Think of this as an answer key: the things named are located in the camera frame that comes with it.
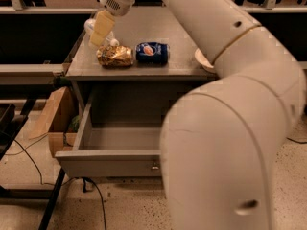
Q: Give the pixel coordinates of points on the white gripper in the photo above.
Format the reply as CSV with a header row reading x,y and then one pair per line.
x,y
115,3

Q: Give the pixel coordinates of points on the orange gold can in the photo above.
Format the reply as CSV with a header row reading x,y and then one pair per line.
x,y
115,56

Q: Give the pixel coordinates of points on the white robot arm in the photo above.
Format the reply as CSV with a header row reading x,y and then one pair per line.
x,y
219,141

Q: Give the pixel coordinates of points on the blue pepsi can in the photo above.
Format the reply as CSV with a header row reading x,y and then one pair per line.
x,y
152,52

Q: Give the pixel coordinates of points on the grey drawer cabinet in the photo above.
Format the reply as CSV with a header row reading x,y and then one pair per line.
x,y
164,82

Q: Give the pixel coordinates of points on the open grey top drawer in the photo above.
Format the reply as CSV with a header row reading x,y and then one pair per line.
x,y
118,137

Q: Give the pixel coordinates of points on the clear plastic water bottle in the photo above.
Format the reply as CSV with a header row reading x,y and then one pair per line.
x,y
89,29

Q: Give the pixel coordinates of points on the cardboard box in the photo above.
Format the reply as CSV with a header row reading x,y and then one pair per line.
x,y
55,119

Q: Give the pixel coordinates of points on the white bowl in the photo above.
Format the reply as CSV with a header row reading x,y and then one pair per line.
x,y
203,61

